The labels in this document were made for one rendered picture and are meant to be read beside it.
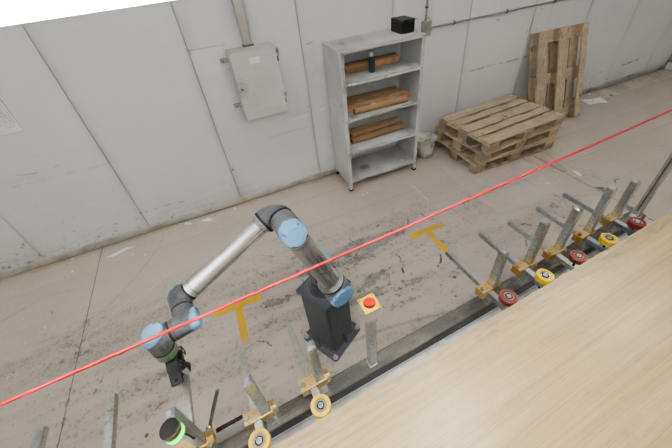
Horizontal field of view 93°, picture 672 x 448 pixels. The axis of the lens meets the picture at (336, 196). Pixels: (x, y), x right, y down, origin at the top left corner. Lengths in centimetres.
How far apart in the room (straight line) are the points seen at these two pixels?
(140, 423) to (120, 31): 281
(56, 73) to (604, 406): 381
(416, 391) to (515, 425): 35
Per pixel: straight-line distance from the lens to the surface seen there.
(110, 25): 325
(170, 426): 135
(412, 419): 149
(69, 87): 343
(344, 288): 179
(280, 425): 173
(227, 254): 151
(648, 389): 183
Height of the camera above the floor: 232
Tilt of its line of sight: 39 degrees down
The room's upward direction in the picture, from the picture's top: 7 degrees counter-clockwise
